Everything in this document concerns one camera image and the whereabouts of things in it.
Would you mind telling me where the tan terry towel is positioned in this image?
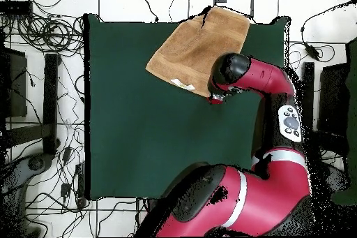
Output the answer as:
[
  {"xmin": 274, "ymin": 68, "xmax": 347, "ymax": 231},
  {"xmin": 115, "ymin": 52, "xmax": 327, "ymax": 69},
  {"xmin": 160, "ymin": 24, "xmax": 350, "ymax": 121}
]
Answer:
[{"xmin": 145, "ymin": 6, "xmax": 250, "ymax": 98}]

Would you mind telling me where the dark flat box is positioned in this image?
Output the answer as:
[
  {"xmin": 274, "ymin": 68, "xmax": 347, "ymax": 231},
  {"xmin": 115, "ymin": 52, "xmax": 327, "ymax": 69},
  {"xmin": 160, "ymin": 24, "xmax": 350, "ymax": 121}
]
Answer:
[
  {"xmin": 317, "ymin": 63, "xmax": 349, "ymax": 138},
  {"xmin": 0, "ymin": 46, "xmax": 29, "ymax": 119}
]

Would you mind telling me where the black flat device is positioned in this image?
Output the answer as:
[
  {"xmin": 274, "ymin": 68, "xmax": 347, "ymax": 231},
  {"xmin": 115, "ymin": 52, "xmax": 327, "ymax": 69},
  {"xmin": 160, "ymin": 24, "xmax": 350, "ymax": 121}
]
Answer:
[{"xmin": 0, "ymin": 0, "xmax": 33, "ymax": 17}]

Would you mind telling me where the dark green table cloth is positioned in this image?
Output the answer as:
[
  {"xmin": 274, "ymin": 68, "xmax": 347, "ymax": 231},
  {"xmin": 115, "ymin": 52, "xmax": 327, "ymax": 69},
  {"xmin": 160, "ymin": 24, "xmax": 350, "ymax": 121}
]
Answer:
[{"xmin": 83, "ymin": 13, "xmax": 292, "ymax": 201}]

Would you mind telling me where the black stand leg bar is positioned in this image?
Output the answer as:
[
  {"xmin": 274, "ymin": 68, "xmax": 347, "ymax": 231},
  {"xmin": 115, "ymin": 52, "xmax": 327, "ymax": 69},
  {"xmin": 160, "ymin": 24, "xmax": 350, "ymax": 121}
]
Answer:
[
  {"xmin": 302, "ymin": 61, "xmax": 315, "ymax": 133},
  {"xmin": 42, "ymin": 52, "xmax": 61, "ymax": 156}
]

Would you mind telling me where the black power strip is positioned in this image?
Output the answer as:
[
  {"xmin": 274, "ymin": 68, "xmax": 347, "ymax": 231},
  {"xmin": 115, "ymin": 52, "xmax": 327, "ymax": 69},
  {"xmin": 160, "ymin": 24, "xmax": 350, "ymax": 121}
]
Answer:
[{"xmin": 74, "ymin": 162, "xmax": 86, "ymax": 208}]

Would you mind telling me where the dark stand base foot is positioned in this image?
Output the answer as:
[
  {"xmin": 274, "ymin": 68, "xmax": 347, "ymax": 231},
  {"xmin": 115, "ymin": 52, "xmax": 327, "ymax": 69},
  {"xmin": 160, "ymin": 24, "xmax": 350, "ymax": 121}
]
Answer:
[{"xmin": 0, "ymin": 151, "xmax": 55, "ymax": 237}]

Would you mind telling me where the black coiled cable bundle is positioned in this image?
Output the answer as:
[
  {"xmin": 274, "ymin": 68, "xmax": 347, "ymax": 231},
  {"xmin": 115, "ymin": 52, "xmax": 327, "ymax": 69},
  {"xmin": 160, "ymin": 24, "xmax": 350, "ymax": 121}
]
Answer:
[{"xmin": 16, "ymin": 14, "xmax": 84, "ymax": 54}]

